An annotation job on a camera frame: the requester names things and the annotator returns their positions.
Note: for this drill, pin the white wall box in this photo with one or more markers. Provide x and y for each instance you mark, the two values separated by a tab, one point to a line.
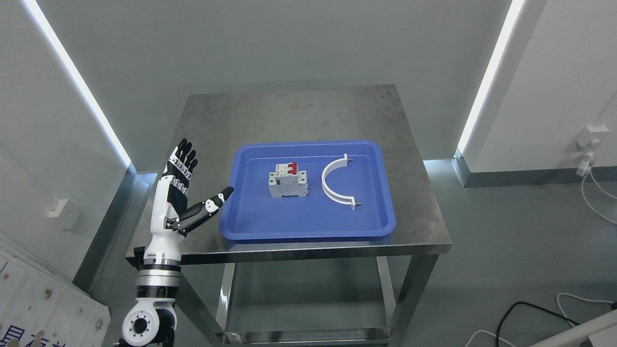
65	215

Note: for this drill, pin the stainless steel table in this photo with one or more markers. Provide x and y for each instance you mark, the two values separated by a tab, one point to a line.
221	123

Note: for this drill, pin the white desk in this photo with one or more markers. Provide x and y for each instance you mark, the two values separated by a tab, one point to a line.
600	331

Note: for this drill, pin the white curved pipe clamp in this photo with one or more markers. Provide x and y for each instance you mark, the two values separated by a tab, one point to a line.
334	186

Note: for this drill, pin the blue plastic tray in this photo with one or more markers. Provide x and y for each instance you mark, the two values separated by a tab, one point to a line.
252	214

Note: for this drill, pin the white wall socket with plug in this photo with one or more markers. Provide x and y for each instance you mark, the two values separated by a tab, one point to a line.
589	139

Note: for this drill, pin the white printed board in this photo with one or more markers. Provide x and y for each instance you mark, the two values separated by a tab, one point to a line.
38	308

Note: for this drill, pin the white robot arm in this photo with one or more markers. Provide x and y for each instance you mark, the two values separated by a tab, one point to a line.
152	320

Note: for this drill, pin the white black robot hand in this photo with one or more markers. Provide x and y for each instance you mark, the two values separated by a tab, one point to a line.
172	219

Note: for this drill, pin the grey red circuit breaker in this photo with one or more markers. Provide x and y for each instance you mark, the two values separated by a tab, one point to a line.
288	180

